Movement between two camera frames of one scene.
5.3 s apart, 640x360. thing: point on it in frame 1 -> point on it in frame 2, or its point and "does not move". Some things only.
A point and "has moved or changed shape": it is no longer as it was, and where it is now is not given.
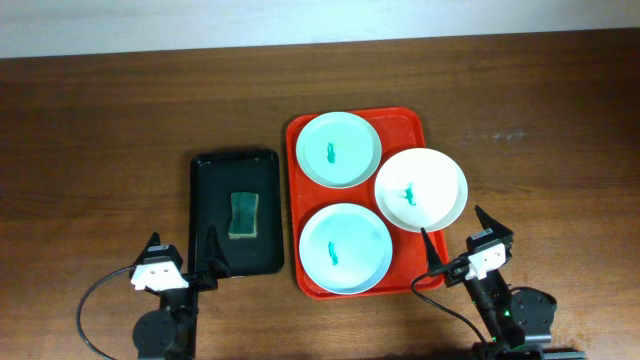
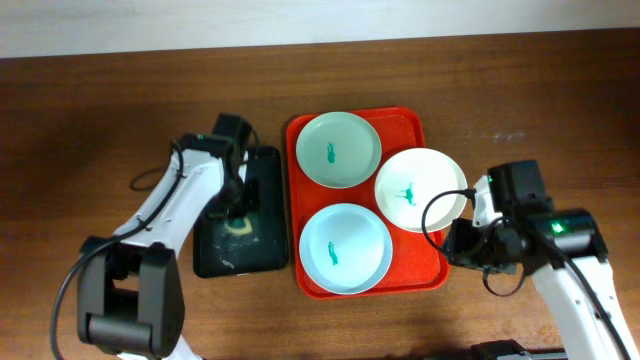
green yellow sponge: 243,221 has moved or changed shape
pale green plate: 338,149 does not move
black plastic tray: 215,177 does not move
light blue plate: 345,248 does not move
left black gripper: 217,258 -> 255,206
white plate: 421,188 does not move
